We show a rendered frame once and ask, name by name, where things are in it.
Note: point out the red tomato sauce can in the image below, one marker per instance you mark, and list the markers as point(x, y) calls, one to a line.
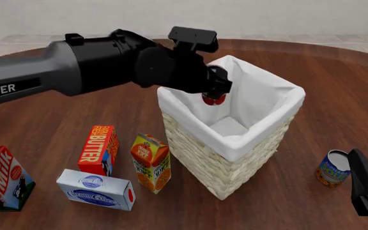
point(214, 101)

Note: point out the red and white milk carton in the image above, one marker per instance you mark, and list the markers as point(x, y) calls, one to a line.
point(2, 177)

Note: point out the grey and black left robot arm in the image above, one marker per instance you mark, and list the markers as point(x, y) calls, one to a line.
point(59, 67)

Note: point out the orange juice carton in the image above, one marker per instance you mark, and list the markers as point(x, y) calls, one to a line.
point(150, 163)

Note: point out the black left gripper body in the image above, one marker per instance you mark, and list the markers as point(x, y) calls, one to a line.
point(218, 81)

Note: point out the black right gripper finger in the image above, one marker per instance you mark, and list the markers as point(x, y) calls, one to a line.
point(364, 177)

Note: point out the red butter box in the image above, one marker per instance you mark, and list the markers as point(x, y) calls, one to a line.
point(94, 148)

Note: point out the blue alphabet soup can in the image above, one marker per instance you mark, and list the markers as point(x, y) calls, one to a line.
point(332, 171)

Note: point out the white cream cheese box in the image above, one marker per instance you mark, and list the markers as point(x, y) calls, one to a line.
point(94, 189)

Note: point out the wicker basket with white liner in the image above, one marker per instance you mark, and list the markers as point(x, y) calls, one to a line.
point(222, 165)

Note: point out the black plate on short stalk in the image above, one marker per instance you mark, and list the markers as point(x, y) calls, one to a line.
point(193, 36)

